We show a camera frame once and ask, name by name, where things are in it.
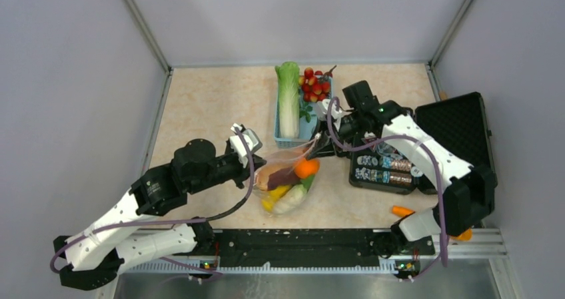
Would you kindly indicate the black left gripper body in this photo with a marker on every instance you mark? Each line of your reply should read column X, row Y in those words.
column 226, row 168

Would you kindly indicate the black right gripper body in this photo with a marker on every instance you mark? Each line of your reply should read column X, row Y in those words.
column 348, row 126

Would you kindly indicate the dark red toy eggplant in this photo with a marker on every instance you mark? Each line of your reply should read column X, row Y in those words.
column 284, row 176

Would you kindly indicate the clear zip bag pink dots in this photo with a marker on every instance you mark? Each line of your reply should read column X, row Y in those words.
column 289, row 157

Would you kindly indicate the yellow toy bell pepper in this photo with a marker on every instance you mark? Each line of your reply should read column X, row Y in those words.
column 279, row 192

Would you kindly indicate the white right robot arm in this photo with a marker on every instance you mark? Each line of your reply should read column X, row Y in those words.
column 465, row 191

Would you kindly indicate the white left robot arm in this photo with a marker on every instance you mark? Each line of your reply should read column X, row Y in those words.
column 134, row 231

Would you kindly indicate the light blue plastic basket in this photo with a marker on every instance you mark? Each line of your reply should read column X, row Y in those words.
column 307, row 124

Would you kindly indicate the green white toy cabbage stalk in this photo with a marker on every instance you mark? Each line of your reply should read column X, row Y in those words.
column 288, row 99

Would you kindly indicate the black poker chip case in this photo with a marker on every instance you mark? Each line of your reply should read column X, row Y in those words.
column 454, row 132

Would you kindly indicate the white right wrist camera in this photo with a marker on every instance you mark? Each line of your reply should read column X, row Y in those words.
column 322, row 108

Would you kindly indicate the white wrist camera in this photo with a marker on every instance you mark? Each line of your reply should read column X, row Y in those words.
column 322, row 108
column 242, row 141

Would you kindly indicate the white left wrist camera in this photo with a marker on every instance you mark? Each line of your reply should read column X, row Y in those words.
column 242, row 141

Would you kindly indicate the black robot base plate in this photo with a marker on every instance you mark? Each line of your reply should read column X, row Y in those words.
column 306, row 248

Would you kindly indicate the orange handled tool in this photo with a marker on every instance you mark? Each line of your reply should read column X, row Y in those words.
column 403, row 212

